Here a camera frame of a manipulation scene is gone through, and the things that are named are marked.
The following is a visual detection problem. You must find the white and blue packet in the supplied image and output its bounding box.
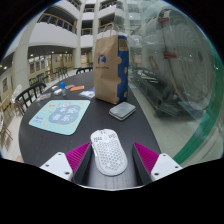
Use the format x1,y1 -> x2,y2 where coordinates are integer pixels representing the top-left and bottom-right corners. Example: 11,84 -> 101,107
78,89 -> 96,100

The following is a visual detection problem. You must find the group of dark chairs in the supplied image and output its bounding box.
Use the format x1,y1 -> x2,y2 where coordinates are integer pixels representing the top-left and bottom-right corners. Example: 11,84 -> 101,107
28,65 -> 70,86

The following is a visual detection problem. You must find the black spindle-back chair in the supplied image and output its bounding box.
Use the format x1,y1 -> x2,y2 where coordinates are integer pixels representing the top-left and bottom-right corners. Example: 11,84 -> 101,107
14,81 -> 48,116

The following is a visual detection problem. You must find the light blue printed mouse pad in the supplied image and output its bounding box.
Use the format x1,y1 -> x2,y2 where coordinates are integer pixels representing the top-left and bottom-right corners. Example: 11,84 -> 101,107
28,99 -> 92,136

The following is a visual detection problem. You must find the small bottle with blue cap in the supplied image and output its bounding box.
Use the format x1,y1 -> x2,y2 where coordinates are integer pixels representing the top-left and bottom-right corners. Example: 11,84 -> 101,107
59,81 -> 67,98

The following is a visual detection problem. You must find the white perforated computer mouse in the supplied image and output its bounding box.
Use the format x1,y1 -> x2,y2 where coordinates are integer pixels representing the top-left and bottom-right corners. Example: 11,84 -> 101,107
89,128 -> 129,177

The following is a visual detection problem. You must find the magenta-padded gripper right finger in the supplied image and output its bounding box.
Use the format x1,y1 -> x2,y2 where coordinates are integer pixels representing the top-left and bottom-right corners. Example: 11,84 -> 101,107
131,141 -> 184,186

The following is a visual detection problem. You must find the flat grey rectangular device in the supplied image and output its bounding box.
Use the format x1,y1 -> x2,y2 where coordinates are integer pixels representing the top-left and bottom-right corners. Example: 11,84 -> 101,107
108,101 -> 137,122

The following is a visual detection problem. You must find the brown paper bag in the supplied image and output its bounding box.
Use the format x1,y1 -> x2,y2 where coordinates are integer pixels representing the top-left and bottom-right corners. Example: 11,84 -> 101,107
92,22 -> 130,106

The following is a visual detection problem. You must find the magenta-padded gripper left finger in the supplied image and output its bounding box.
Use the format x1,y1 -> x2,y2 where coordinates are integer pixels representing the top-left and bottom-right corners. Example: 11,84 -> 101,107
39,141 -> 94,185

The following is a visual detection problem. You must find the wooden chair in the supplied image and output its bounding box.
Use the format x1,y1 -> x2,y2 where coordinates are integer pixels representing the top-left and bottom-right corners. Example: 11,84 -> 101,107
0,97 -> 14,152

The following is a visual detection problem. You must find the orange card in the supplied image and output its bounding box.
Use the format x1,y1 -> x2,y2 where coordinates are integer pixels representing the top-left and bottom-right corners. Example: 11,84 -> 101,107
69,85 -> 85,92

